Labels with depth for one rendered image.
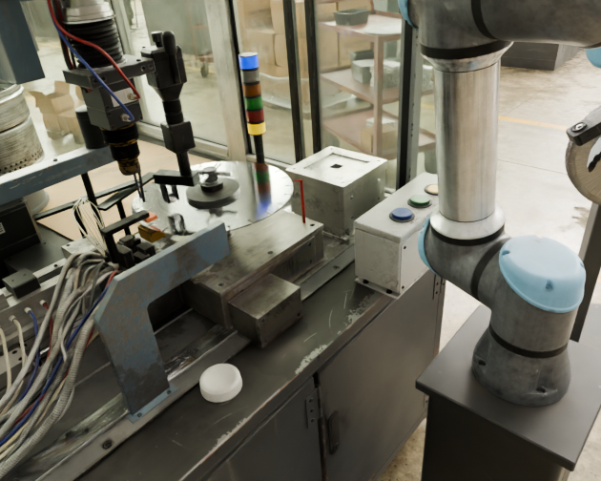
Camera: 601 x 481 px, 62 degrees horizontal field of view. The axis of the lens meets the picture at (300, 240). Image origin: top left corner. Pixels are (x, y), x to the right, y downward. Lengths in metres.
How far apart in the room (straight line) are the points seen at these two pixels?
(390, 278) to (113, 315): 0.53
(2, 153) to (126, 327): 0.82
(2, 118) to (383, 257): 1.01
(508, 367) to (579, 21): 0.49
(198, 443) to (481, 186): 0.57
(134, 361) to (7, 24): 0.55
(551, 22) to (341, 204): 0.68
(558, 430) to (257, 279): 0.56
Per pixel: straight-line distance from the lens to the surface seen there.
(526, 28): 0.62
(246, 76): 1.25
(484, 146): 0.75
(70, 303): 0.91
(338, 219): 1.19
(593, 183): 1.68
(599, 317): 2.32
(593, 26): 0.63
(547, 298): 0.77
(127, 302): 0.77
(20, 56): 0.95
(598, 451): 1.87
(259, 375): 0.90
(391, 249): 0.98
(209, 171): 1.02
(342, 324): 0.98
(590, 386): 0.95
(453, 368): 0.92
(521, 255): 0.79
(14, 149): 1.52
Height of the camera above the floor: 1.40
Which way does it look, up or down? 32 degrees down
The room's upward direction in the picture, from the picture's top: 5 degrees counter-clockwise
